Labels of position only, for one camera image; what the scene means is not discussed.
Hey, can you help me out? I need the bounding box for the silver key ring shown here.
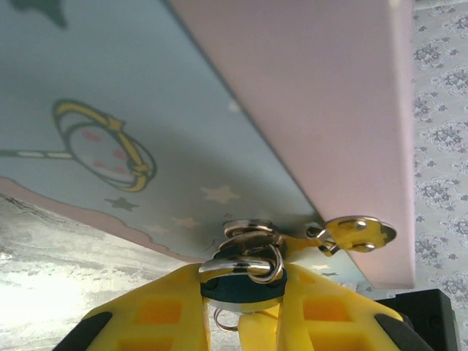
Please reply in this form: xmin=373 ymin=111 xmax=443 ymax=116
xmin=250 ymin=244 xmax=285 ymax=285
xmin=213 ymin=306 xmax=241 ymax=333

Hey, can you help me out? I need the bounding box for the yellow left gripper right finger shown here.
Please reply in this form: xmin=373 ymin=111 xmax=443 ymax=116
xmin=276 ymin=263 xmax=429 ymax=351

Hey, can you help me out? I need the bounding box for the silver hasp latch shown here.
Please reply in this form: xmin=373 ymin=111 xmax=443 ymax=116
xmin=221 ymin=215 xmax=399 ymax=259

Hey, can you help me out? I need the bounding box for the blue cartoon tin box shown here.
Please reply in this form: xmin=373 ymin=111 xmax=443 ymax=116
xmin=0 ymin=0 xmax=418 ymax=290

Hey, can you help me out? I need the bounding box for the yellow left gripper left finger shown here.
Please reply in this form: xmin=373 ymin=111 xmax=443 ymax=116
xmin=72 ymin=265 xmax=212 ymax=351

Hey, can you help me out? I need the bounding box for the small dark blue padlock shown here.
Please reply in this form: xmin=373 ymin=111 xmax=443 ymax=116
xmin=198 ymin=255 xmax=288 ymax=317

